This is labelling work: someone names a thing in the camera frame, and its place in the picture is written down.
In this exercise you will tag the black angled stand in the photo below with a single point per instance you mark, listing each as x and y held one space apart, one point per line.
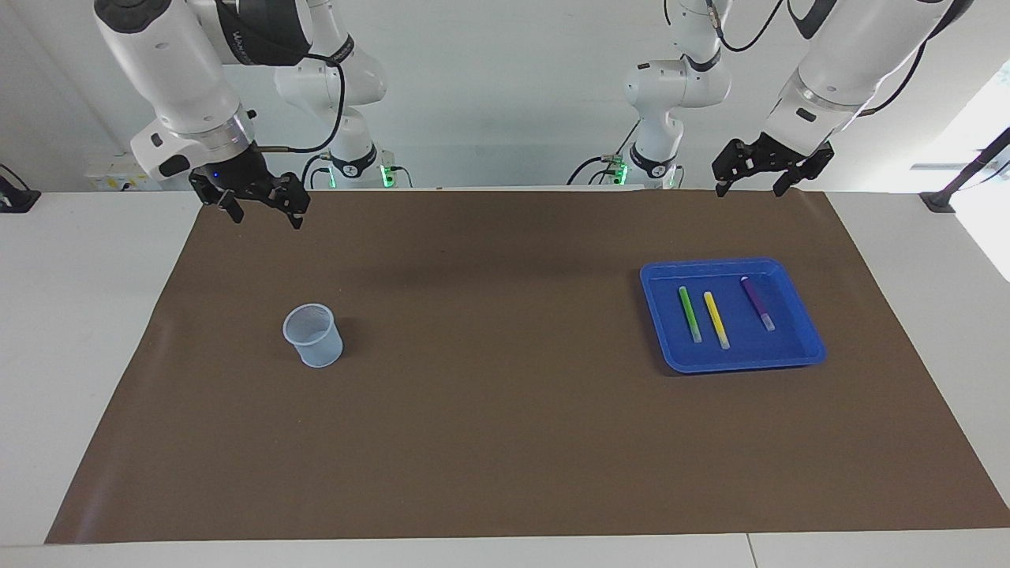
943 199

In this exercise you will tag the white wall socket strip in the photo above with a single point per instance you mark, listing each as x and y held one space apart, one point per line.
118 173

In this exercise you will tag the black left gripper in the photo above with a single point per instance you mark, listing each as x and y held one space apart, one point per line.
777 155

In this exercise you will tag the translucent pale blue cup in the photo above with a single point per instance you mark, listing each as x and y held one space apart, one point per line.
316 343

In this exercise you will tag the brown table mat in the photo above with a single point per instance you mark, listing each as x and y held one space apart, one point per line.
505 442

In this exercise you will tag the green pen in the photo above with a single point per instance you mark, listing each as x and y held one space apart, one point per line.
690 314

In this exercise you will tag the purple pen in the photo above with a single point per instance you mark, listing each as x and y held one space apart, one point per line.
757 301

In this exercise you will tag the black table clamp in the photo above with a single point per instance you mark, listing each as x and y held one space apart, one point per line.
17 199

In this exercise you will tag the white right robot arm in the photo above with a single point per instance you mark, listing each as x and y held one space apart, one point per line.
181 71

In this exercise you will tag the blue plastic tray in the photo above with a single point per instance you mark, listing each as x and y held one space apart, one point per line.
781 347

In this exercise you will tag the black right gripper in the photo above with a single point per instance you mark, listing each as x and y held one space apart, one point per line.
237 173

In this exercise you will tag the yellow pen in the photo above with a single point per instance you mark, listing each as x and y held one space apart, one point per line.
716 319

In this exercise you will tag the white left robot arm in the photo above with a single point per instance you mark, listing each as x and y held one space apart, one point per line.
836 71

